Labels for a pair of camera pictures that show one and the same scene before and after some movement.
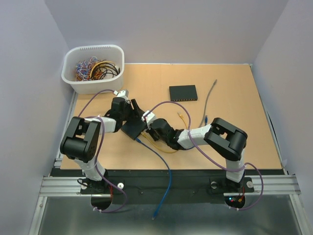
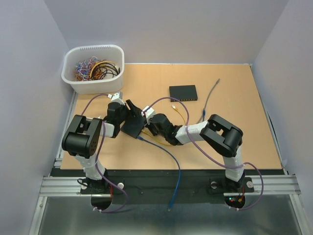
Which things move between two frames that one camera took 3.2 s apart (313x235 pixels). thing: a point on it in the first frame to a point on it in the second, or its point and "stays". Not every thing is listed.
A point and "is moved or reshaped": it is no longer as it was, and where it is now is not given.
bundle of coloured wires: (93, 68) stays
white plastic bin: (92, 68) stays
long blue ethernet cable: (169, 183) to (178, 172)
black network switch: (184, 93) stays
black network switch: (133, 128) stays
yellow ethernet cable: (181, 118) is moved or reshaped
